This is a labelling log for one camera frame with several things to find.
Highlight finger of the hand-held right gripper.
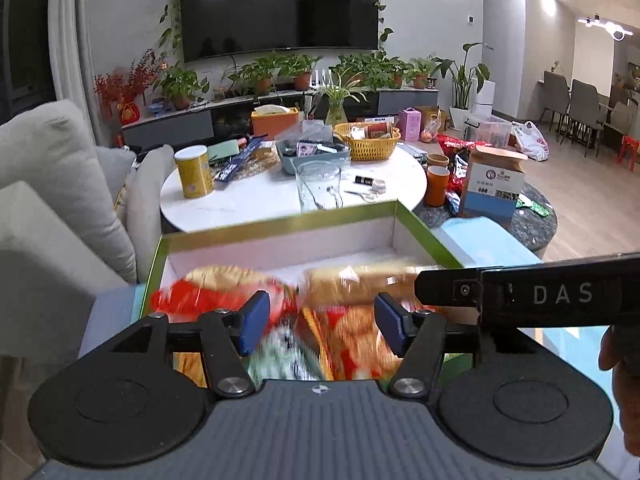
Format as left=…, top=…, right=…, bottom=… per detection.
left=414, top=266, right=483, bottom=311

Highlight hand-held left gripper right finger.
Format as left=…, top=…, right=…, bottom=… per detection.
left=375, top=291, right=543, bottom=401

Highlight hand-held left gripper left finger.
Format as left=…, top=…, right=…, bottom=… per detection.
left=102, top=290, right=271, bottom=401

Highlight red orange snack bag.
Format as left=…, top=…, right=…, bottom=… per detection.
left=302, top=304, right=416, bottom=382

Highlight green cracker snack packet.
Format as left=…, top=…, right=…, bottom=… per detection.
left=249, top=327, right=322, bottom=382

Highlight red round cracker packet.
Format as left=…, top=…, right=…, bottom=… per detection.
left=150, top=265, right=301, bottom=331

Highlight pale rice cracker packet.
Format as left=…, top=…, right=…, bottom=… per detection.
left=299, top=257, right=432, bottom=307

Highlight green cardboard box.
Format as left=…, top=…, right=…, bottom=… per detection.
left=131, top=199, right=476, bottom=391

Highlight person's right hand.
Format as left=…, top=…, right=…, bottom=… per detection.
left=598, top=324, right=640, bottom=456

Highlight dark marble round table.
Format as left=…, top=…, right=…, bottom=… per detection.
left=415, top=182, right=558, bottom=261

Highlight small green packets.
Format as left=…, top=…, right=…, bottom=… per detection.
left=515, top=195, right=551, bottom=217

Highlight brown blue cardboard box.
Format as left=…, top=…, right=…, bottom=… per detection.
left=459, top=144, right=528, bottom=228

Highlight white round table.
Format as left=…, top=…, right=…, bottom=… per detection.
left=160, top=142, right=428, bottom=235

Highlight small scissors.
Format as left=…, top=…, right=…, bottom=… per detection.
left=344, top=187, right=381, bottom=204

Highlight red black snack bag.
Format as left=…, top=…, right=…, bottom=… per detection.
left=437, top=134, right=481, bottom=193

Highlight metal spoon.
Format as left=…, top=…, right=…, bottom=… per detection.
left=302, top=180, right=327, bottom=210

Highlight glass measuring jug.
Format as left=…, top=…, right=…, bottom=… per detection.
left=296, top=161, right=343, bottom=212

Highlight white plastic bag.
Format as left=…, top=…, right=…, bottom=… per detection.
left=511, top=121, right=550, bottom=162

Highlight yellow canister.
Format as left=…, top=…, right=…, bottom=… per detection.
left=174, top=145, right=215, bottom=200

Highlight red stool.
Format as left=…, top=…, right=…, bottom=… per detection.
left=617, top=137, right=640, bottom=172

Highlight yellow woven basket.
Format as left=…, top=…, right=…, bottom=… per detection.
left=333, top=121, right=402, bottom=162

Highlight dark blue long packet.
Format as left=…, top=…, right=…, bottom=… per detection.
left=212, top=137, right=273, bottom=183

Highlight clear storage box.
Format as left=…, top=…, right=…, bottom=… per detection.
left=462, top=112, right=513, bottom=148

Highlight pink carton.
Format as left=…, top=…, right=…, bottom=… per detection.
left=398, top=107, right=422, bottom=142

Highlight light green case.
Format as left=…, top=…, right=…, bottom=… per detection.
left=207, top=140, right=246, bottom=163

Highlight blue grey plastic tray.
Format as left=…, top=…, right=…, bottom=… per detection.
left=275, top=137, right=351, bottom=178

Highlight white appliance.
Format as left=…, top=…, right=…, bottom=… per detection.
left=472, top=81, right=496, bottom=116

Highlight orange tissue box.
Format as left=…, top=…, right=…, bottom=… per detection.
left=251, top=105, right=301, bottom=141

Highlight grey cushion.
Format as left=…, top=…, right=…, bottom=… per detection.
left=95, top=145, right=138, bottom=202

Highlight tall plant in white pot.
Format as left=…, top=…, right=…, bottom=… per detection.
left=432, top=42, right=493, bottom=126

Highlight grey television cabinet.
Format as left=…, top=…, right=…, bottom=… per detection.
left=121, top=86, right=440, bottom=148

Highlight spider plant in glass vase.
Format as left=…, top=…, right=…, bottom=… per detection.
left=312, top=72, right=368, bottom=128

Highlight row of potted plants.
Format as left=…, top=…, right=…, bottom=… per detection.
left=332, top=52, right=437, bottom=91

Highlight beige sofa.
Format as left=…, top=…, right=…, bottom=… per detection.
left=0, top=100, right=176, bottom=361

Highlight potted green plant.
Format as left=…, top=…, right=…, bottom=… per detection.
left=277, top=54, right=323, bottom=92
left=155, top=62, right=209, bottom=111
left=225, top=52, right=281, bottom=98

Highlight red berry flower arrangement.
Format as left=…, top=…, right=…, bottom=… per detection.
left=94, top=49, right=162, bottom=126

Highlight pendant dining lamp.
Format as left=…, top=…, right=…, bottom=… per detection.
left=577, top=12, right=635, bottom=43

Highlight hanging vine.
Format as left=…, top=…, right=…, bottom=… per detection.
left=372, top=0, right=396, bottom=56
left=159, top=0, right=198, bottom=61

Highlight black television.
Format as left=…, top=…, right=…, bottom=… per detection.
left=180, top=0, right=380, bottom=63

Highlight white curtain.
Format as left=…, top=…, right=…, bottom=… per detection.
left=47, top=0, right=98, bottom=148

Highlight dark window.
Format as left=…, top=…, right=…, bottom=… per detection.
left=0, top=0, right=56, bottom=126

